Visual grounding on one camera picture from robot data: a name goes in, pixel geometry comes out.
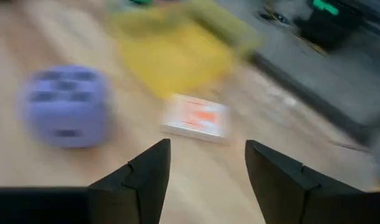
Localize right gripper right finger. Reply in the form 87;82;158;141
244;139;380;224

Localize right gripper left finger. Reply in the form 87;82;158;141
0;138;172;224

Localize purple foam die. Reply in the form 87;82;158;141
20;64;112;149

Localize red-white playing card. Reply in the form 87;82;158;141
160;93;231;144

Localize yellow translucent plastic bin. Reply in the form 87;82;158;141
110;0;262;100

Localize black box with green light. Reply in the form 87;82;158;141
294;0;364;52

